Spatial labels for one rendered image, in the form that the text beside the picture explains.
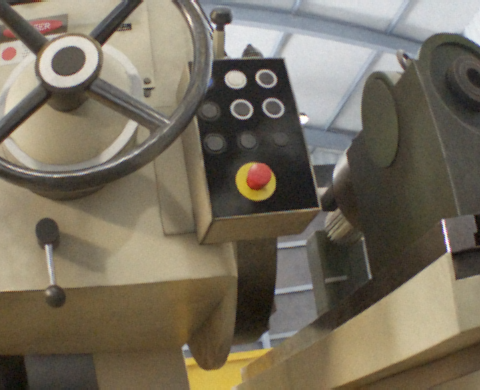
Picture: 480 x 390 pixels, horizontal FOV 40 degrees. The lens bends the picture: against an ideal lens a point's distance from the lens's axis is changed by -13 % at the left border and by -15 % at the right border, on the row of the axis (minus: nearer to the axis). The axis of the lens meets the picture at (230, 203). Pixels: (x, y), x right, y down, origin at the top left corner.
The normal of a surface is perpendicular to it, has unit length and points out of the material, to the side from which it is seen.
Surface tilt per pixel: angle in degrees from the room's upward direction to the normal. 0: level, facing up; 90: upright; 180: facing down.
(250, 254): 125
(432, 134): 90
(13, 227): 90
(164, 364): 90
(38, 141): 115
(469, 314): 90
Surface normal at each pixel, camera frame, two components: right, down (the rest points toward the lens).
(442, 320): -0.97, 0.09
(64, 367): 0.19, -0.35
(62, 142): 0.18, 0.16
